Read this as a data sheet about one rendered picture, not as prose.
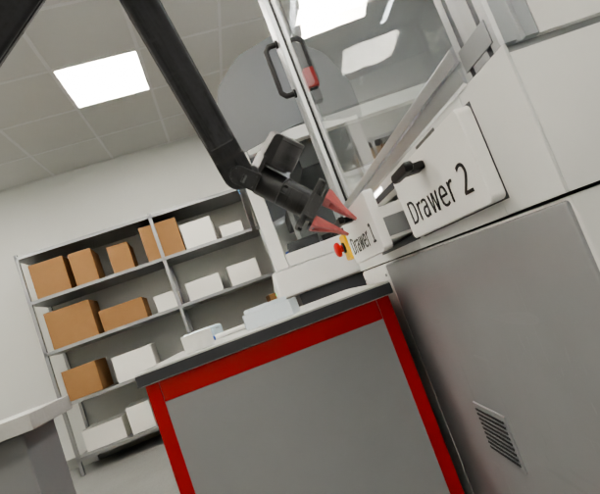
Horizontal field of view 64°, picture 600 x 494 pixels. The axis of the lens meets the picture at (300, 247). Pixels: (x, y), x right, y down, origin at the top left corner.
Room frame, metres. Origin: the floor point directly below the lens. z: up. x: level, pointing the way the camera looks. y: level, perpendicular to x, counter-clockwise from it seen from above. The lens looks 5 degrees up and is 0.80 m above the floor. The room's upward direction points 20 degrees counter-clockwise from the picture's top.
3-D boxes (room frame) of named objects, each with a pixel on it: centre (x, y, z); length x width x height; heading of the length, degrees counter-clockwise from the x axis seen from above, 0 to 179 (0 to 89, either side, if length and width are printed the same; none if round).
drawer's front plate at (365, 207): (0.96, -0.13, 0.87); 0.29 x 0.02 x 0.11; 5
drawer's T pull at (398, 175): (0.65, -0.18, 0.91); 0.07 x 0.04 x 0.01; 5
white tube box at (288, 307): (1.20, 0.12, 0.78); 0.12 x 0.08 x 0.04; 80
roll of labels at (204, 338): (1.12, 0.30, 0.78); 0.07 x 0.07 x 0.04
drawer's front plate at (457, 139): (0.65, -0.20, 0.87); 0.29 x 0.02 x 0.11; 5
